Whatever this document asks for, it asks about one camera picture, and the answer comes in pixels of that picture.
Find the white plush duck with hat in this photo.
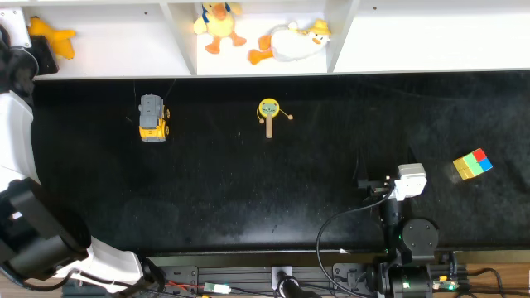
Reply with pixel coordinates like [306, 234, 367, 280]
[247, 17, 333, 66]

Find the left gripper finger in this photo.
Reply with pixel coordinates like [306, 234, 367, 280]
[30, 35, 60, 77]

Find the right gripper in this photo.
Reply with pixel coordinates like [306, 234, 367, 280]
[354, 144, 419, 197]

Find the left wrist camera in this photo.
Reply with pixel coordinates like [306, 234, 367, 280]
[0, 7, 33, 50]

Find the orange rubber dinosaur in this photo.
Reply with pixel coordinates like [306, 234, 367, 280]
[26, 16, 77, 60]

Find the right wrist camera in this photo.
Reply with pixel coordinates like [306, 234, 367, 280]
[393, 162, 428, 203]

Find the yellow wooden rattle drum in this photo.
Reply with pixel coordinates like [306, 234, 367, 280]
[255, 97, 295, 140]

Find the mounting rail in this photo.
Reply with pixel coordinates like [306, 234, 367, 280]
[61, 255, 508, 298]

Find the white shelf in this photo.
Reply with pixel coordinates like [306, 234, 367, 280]
[0, 0, 530, 81]

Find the yellow plush duck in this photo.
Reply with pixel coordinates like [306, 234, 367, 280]
[192, 2, 248, 55]

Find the many-coloured puzzle cube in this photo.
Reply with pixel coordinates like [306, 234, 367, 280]
[451, 147, 494, 182]

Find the grey and yellow toy truck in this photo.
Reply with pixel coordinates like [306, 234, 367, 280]
[137, 93, 171, 144]

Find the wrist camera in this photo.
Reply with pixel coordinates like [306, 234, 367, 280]
[0, 7, 33, 50]
[393, 162, 428, 203]

